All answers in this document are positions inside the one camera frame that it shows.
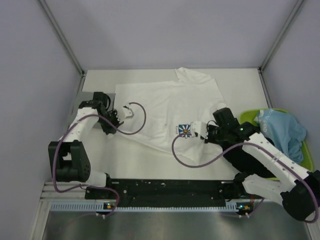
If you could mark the grey slotted cable duct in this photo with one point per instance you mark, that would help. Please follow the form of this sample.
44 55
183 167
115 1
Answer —
104 207

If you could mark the folded grey t shirt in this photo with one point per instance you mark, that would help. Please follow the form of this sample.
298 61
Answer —
86 96

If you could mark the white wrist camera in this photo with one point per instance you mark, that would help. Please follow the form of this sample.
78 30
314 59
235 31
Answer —
126 113
198 129

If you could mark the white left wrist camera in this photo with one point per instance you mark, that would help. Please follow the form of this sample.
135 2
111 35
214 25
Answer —
126 113

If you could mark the aluminium front frame rail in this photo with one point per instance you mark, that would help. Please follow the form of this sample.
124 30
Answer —
65 190

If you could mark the light blue t shirt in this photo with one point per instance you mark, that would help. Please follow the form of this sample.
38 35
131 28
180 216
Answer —
284 131

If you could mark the green plastic basket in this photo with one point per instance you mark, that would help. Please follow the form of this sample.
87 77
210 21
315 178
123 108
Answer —
249 115

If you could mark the black t shirt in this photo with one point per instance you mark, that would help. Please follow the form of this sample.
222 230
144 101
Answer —
245 162

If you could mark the white daisy print t shirt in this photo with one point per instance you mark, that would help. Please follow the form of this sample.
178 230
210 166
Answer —
165 103

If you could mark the left aluminium corner post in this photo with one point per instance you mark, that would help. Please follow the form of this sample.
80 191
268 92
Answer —
60 36

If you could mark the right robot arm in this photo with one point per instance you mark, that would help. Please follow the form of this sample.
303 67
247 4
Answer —
294 187

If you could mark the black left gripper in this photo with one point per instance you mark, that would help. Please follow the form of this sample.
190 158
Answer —
117 122

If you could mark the right aluminium corner post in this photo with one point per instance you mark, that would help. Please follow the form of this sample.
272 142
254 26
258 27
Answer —
297 8

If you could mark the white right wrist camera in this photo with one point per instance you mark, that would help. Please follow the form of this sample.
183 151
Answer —
198 129

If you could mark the aluminium corner post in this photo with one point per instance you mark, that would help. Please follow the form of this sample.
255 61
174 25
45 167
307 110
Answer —
60 36
297 8

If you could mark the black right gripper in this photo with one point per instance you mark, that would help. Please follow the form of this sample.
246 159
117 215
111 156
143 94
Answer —
209 128

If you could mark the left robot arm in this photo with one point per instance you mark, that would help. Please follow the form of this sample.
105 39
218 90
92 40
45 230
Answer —
68 158

